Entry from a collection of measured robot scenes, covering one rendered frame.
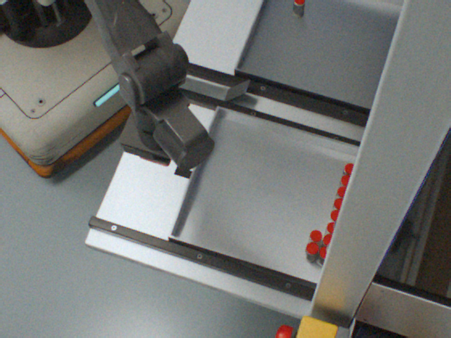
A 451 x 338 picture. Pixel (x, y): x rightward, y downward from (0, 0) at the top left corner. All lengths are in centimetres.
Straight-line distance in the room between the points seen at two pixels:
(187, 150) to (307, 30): 64
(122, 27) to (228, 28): 62
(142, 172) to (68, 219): 97
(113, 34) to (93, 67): 129
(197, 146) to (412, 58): 50
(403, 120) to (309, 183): 80
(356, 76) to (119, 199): 49
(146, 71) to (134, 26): 6
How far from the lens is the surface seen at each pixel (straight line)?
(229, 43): 161
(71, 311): 235
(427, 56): 61
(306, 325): 124
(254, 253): 143
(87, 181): 247
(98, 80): 229
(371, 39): 163
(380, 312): 120
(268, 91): 153
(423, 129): 70
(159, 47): 105
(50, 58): 235
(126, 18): 103
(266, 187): 147
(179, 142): 106
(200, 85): 156
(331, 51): 161
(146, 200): 147
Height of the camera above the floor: 224
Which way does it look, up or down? 66 degrees down
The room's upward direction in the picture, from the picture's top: 3 degrees counter-clockwise
